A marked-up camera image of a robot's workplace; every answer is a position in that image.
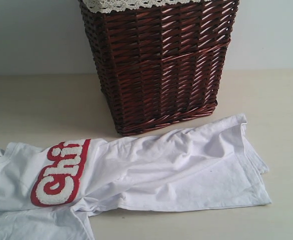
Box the white t-shirt red lettering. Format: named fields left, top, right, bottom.
left=0, top=114, right=271, bottom=240

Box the dark brown wicker basket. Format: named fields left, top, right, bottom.
left=79, top=0, right=239, bottom=136

